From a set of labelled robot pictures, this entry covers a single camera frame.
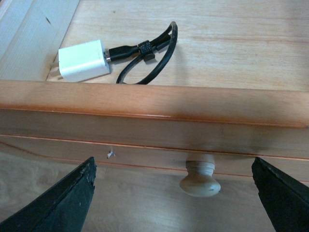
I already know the white charger with black cable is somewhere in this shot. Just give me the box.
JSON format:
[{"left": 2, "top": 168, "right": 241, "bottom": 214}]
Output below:
[{"left": 48, "top": 21, "right": 178, "bottom": 85}]

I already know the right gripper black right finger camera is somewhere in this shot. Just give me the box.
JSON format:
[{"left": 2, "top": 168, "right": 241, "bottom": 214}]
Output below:
[{"left": 252, "top": 157, "right": 309, "bottom": 232}]

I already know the wooden drawer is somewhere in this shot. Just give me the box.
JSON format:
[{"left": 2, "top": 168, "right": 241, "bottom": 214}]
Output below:
[{"left": 0, "top": 0, "right": 309, "bottom": 184}]

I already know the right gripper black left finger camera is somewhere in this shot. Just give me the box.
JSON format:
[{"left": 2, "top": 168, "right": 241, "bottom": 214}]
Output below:
[{"left": 0, "top": 157, "right": 97, "bottom": 232}]

